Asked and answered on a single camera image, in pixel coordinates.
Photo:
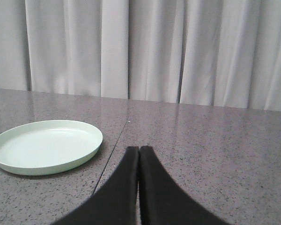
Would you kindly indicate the white pleated curtain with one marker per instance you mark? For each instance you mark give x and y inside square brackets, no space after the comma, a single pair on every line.
[203,52]

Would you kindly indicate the pale green round plate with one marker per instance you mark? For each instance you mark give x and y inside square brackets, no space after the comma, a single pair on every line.
[48,147]

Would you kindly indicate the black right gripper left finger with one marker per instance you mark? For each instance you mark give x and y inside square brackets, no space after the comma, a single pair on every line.
[115,202]

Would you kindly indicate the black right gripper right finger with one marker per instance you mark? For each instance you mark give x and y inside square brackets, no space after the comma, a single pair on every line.
[162,201]

